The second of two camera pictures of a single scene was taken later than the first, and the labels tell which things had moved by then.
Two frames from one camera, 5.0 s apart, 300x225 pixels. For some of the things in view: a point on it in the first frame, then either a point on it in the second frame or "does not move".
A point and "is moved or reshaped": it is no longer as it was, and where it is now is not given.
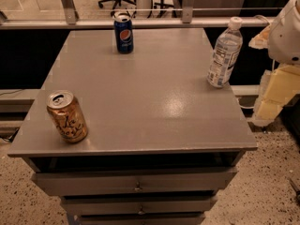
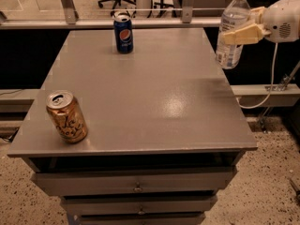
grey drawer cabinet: (161, 145) does not move
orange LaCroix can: (67, 116) does not move
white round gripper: (287, 37) -> (278, 20)
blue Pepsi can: (124, 33) does not move
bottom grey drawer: (140, 218) does not move
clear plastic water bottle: (226, 53) is moved or reshaped
